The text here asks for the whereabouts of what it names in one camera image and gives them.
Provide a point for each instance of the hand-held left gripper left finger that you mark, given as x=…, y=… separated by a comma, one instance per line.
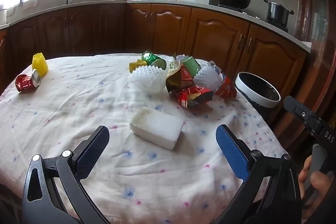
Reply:
x=92, y=154

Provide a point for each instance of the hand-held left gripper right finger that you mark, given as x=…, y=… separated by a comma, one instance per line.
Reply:
x=233, y=154

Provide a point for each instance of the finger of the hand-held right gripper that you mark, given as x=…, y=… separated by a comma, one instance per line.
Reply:
x=299, y=109

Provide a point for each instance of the white bin with black bag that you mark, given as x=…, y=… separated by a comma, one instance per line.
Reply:
x=258, y=94

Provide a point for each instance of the white foam block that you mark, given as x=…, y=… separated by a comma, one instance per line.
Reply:
x=157, y=128

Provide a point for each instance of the white foam fruit net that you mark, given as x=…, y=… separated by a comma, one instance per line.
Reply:
x=148, y=78
x=208, y=78

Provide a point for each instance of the green drink carton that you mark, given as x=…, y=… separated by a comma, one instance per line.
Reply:
x=191, y=66

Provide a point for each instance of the green yellow food pouch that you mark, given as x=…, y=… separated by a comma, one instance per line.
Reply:
x=136, y=65

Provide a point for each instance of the person's right hand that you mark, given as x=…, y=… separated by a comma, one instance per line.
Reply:
x=319, y=183

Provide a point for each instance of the white floral tablecloth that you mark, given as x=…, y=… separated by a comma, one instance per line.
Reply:
x=78, y=113

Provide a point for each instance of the orange red snack packet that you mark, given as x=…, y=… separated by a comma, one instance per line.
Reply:
x=227, y=88

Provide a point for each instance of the red snack bag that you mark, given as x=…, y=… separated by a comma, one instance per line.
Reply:
x=194, y=96

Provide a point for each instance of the brown gold snack bag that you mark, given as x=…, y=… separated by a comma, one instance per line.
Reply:
x=175, y=80

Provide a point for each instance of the crushed red can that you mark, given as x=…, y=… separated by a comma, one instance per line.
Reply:
x=27, y=82

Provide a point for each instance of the dark steel cooking pot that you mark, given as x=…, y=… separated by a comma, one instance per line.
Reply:
x=277, y=12

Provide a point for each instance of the yellow foam fruit net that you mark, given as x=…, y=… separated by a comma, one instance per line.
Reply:
x=40, y=65

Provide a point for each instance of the crushed green can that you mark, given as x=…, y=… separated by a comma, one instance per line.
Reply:
x=155, y=60

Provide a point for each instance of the brown wooden lower cabinets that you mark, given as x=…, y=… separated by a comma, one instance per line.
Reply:
x=215, y=32

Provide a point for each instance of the white kitchen countertop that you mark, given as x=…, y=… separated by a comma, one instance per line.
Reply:
x=168, y=3

